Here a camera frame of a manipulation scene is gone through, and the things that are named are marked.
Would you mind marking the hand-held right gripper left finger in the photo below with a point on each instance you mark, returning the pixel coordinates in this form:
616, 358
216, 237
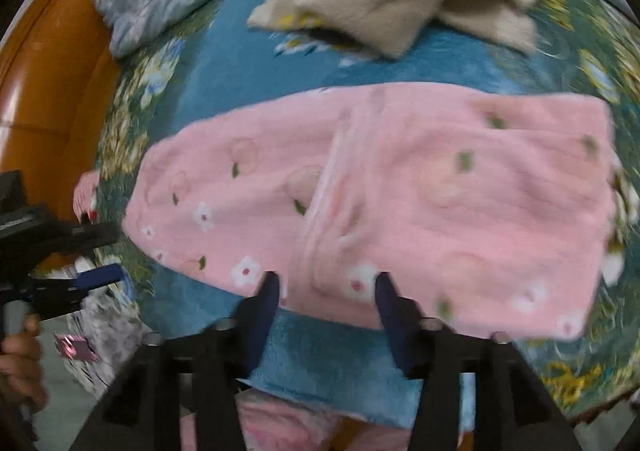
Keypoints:
265, 311

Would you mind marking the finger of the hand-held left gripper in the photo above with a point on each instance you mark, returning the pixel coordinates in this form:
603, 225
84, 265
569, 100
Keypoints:
100, 276
97, 234

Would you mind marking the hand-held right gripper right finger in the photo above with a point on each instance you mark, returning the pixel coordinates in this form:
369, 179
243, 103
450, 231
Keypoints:
392, 318

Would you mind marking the pink floral fleece pants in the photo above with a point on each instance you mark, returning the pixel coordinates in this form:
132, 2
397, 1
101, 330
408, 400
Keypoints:
400, 181

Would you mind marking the person's left hand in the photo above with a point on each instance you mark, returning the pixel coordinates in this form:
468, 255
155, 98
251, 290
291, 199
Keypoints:
22, 366

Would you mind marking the white floral sheet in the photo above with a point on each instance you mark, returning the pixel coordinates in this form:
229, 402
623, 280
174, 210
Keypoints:
107, 331

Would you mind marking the small shiny pink packet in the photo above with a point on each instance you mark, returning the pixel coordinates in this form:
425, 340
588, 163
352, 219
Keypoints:
75, 347

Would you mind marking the person's pink clothing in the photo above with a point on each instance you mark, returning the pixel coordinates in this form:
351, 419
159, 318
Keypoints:
280, 426

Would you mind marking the orange wooden headboard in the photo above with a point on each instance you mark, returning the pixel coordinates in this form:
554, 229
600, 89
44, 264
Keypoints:
50, 81

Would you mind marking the yellow black patterned cloth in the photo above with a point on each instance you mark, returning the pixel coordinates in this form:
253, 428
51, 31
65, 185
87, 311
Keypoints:
300, 22

